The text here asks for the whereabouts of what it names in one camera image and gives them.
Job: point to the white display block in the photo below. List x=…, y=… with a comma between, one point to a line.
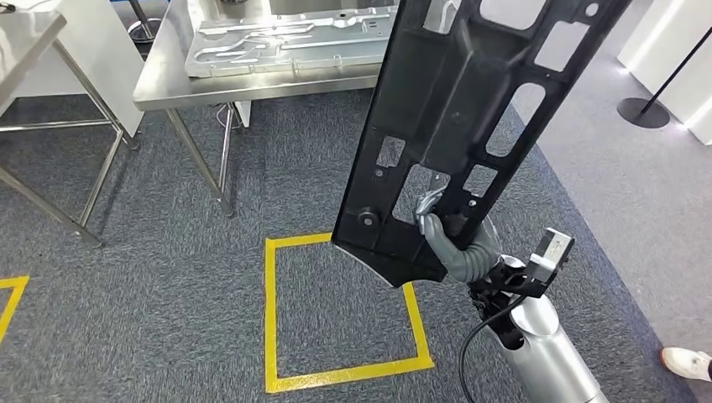
x=656, y=39

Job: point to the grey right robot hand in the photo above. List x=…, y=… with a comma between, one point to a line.
x=467, y=267

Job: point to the person's white shoe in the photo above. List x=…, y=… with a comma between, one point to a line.
x=684, y=364

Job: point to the black stanchion with round base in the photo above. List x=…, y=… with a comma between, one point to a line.
x=642, y=114

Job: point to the white panel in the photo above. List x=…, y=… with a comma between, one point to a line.
x=105, y=61

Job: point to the stainless steel side table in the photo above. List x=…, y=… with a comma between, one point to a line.
x=28, y=33

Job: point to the stamped metal plate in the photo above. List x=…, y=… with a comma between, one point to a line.
x=289, y=47

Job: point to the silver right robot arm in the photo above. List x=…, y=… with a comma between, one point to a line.
x=548, y=356

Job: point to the chrome stanchion with round base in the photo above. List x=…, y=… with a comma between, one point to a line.
x=143, y=30

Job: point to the black plastic frame part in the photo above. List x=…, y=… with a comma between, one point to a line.
x=456, y=105

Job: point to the stainless steel workbench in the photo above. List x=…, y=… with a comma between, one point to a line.
x=167, y=83

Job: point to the yellow floor tape square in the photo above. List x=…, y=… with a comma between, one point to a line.
x=271, y=311
x=11, y=300

